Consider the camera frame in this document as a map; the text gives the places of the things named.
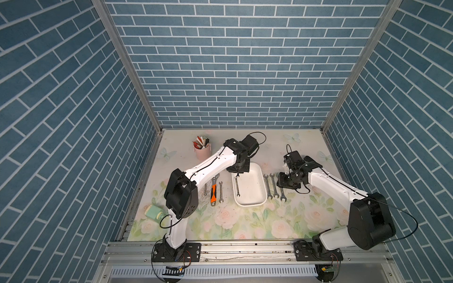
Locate large silver open-end wrench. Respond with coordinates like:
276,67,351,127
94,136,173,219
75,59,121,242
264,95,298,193
280,187,287,202

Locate white storage box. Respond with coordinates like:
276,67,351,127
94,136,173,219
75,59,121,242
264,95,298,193
231,162,268,208

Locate orange handled adjustable wrench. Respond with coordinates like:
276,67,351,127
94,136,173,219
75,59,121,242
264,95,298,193
210,173,220,206

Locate small silver wrench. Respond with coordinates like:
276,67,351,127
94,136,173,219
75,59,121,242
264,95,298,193
219,182,224,204

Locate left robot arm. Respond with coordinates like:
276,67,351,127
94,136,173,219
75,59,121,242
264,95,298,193
164,134,260,250

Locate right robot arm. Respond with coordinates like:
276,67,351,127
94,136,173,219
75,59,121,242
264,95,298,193
277,151,396,254

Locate silver wrench in box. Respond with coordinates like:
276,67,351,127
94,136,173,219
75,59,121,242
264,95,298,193
235,173,241,198

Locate pink pen cup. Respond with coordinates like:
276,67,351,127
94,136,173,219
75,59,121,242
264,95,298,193
194,144,212,162

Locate pens in cup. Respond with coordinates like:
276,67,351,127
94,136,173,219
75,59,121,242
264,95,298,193
193,136,210,150

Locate green tape roll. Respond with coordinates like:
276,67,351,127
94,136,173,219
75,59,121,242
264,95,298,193
145,205,165,222

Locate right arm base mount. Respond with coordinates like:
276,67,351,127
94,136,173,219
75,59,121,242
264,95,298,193
293,239,343,262

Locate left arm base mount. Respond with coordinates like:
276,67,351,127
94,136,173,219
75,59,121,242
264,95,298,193
152,240,202,263

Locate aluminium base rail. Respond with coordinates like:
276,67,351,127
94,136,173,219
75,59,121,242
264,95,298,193
100,240,393,266

